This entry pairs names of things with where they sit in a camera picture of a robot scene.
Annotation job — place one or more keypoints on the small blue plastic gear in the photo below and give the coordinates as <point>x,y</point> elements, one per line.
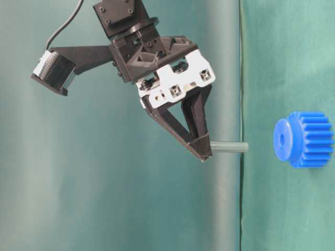
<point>304,139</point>

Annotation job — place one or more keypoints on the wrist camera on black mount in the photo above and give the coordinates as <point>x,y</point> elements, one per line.
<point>58,66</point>

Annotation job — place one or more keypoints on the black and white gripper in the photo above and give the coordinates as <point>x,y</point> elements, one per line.
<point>167,70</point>

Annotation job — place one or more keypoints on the grey metal shaft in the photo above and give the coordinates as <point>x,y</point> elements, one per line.
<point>229,147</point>

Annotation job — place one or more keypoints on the green table mat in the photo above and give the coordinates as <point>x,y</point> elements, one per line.
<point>287,65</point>

